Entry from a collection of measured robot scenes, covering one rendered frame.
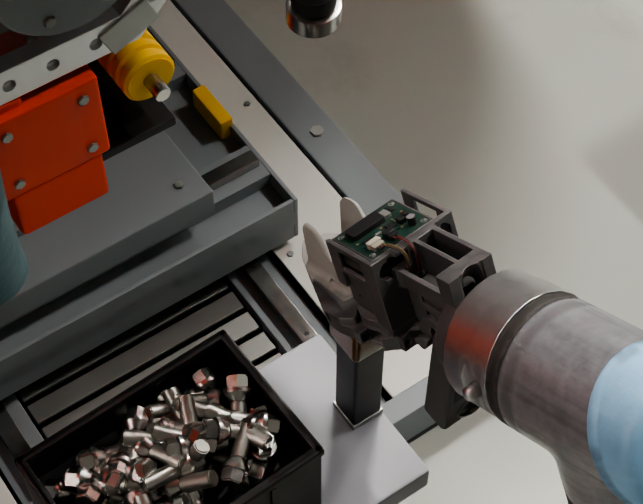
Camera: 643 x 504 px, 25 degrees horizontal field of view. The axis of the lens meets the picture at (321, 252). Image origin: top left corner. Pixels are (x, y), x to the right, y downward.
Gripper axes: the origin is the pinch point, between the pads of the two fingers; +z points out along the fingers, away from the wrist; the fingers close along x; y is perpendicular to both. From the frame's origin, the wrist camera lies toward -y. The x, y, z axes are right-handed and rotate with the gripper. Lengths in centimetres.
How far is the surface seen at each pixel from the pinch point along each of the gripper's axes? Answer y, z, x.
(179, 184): -23, 59, -14
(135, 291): -31, 57, -3
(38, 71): 7.7, 36.8, 3.1
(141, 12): 8.6, 35.0, -7.6
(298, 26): 12.4, 9.7, -9.3
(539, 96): -46, 64, -72
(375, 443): -24.0, 5.0, -1.4
